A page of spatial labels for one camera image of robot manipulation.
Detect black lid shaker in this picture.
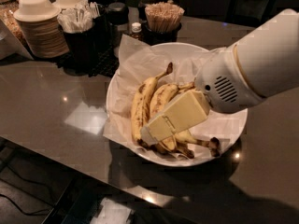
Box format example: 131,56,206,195
107,2,129,57

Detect white napkin below counter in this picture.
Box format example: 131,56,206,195
90,198,134,224

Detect small white cap bottle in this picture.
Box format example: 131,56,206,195
130,22,143,41

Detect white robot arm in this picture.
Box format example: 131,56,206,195
141,9,299,146

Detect cereal dispenser container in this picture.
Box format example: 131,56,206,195
0,0,33,60

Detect white bowl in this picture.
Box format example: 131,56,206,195
106,42,249,168

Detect white paper liner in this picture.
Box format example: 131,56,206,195
103,34,235,161

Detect black mesh mat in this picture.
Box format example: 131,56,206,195
56,47,119,77

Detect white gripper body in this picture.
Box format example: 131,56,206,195
195,45,264,114

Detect front stack paper bowls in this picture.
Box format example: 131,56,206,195
13,0,68,59

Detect black cup of stir sticks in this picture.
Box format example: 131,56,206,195
143,2,185,45

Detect black cup of wrapped cutlery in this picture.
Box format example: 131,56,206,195
57,0,98,74

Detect spotted banana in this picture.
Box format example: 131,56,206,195
149,82,194,153
131,63,173,147
175,130,221,157

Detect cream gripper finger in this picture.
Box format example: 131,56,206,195
141,91,210,145

